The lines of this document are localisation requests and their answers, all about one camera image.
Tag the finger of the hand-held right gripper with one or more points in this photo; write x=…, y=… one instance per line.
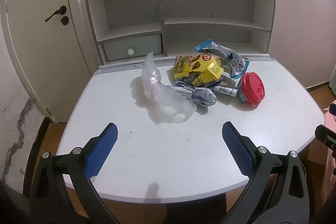
x=333, y=109
x=325, y=134

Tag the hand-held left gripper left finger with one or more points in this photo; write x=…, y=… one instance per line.
x=101, y=153

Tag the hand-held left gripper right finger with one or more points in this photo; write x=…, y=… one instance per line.
x=237, y=151

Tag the white drawing paper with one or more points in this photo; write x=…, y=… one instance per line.
x=224, y=90

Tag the blue white paper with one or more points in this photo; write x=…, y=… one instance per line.
x=202, y=96

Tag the red lid cup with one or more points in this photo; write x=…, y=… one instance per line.
x=253, y=87

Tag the clear plastic bag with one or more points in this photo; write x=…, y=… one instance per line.
x=155, y=82

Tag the blue silver snack wrapper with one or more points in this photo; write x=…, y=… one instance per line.
x=231, y=61

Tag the yellow snack box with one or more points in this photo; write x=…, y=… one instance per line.
x=199, y=66

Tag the white drawer knob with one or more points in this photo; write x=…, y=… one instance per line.
x=130, y=51

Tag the white drawer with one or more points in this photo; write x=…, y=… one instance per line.
x=141, y=45

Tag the beige door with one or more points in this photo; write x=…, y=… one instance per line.
x=39, y=56

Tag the dark door lock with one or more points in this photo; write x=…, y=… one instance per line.
x=64, y=20

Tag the white desk hutch shelf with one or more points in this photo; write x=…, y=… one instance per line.
x=126, y=11

